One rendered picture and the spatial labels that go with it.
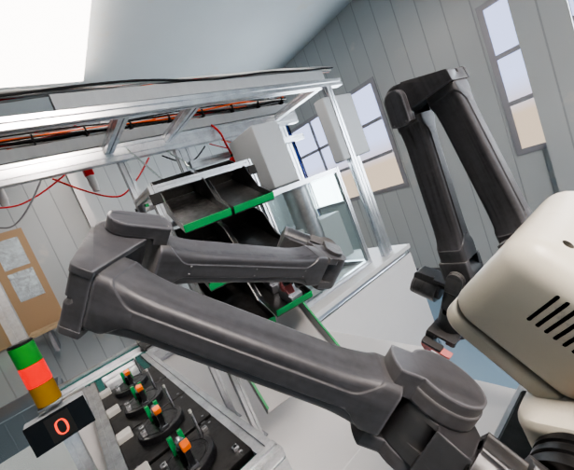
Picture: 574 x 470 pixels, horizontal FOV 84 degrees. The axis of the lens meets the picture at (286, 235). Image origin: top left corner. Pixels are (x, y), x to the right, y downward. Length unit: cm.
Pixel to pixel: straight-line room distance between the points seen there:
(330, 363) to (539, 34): 308
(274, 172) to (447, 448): 169
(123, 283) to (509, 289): 37
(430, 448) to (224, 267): 31
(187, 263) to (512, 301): 36
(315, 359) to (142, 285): 18
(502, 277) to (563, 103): 288
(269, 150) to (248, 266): 149
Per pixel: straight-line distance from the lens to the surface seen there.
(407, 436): 38
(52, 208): 429
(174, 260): 42
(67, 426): 100
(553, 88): 322
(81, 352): 430
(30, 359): 96
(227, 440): 100
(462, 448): 37
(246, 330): 32
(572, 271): 37
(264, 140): 193
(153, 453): 114
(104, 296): 33
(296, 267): 54
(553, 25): 323
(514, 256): 37
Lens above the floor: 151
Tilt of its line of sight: 7 degrees down
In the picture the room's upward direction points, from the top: 21 degrees counter-clockwise
